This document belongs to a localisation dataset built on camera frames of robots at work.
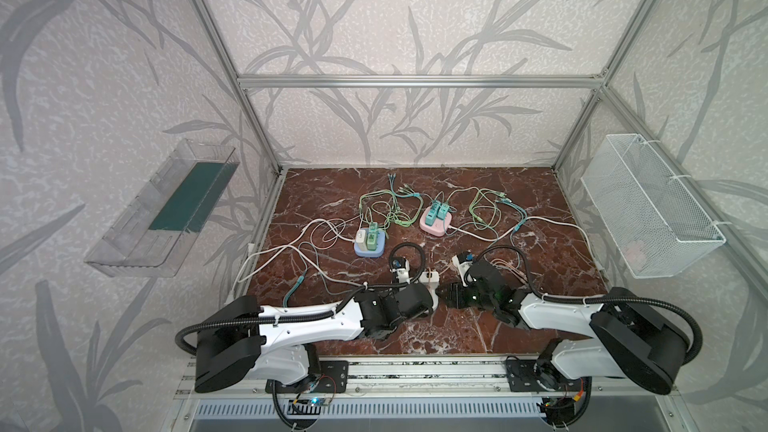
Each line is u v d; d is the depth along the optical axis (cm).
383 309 58
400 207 108
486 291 69
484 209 108
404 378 75
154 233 64
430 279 82
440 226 101
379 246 93
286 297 87
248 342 40
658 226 63
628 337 43
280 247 96
